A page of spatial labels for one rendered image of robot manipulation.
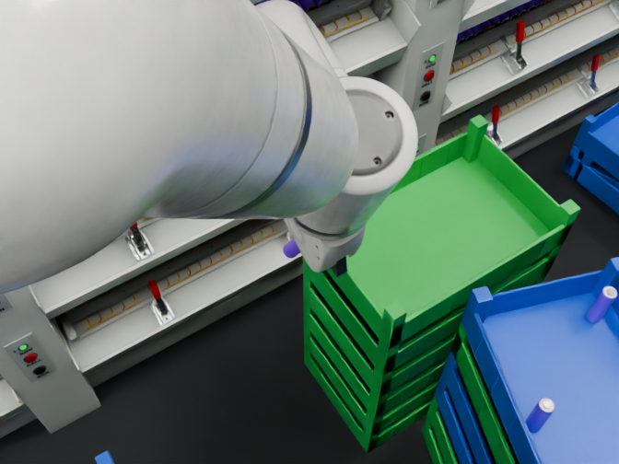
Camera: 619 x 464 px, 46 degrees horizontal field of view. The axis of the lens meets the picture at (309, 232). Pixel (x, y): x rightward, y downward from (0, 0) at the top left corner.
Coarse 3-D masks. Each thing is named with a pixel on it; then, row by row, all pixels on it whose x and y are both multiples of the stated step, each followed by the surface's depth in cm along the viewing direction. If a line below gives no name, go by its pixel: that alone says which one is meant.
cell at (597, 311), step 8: (608, 288) 88; (600, 296) 88; (608, 296) 87; (616, 296) 87; (600, 304) 89; (608, 304) 88; (592, 312) 91; (600, 312) 90; (592, 320) 92; (600, 320) 92
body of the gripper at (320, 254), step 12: (288, 228) 72; (300, 240) 69; (312, 240) 65; (324, 240) 63; (336, 240) 63; (348, 240) 63; (360, 240) 66; (312, 252) 67; (324, 252) 64; (336, 252) 65; (348, 252) 67; (312, 264) 70; (324, 264) 68
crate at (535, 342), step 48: (480, 288) 86; (528, 288) 89; (576, 288) 92; (480, 336) 87; (528, 336) 91; (576, 336) 91; (528, 384) 87; (576, 384) 87; (528, 432) 79; (576, 432) 84
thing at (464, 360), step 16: (464, 336) 92; (464, 352) 93; (464, 368) 95; (480, 384) 90; (480, 400) 91; (480, 416) 92; (496, 416) 93; (496, 432) 87; (496, 448) 89; (512, 448) 91
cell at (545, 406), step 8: (544, 400) 79; (552, 400) 79; (536, 408) 80; (544, 408) 79; (552, 408) 79; (536, 416) 80; (544, 416) 79; (528, 424) 83; (536, 424) 82; (536, 432) 84
